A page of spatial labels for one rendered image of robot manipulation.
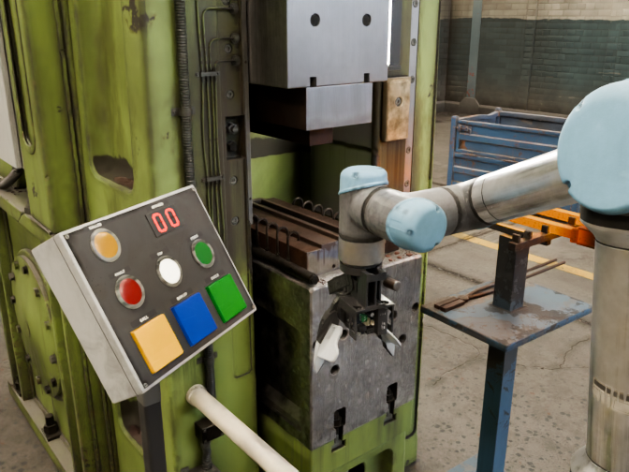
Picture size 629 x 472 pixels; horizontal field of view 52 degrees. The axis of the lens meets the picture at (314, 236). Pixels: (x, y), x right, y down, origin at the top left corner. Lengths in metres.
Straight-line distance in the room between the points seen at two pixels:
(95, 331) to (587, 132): 0.77
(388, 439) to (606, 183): 1.41
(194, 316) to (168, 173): 0.41
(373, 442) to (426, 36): 1.14
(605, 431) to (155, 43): 1.09
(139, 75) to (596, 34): 8.66
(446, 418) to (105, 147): 1.68
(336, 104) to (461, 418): 1.59
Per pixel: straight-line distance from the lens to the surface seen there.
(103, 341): 1.07
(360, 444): 1.85
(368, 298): 1.05
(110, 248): 1.10
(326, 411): 1.69
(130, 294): 1.09
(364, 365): 1.72
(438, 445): 2.57
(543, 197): 0.89
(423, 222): 0.90
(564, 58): 9.98
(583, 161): 0.64
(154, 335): 1.09
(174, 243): 1.20
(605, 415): 0.73
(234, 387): 1.74
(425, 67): 1.93
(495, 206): 0.95
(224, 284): 1.24
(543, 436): 2.71
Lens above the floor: 1.51
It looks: 19 degrees down
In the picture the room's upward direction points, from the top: straight up
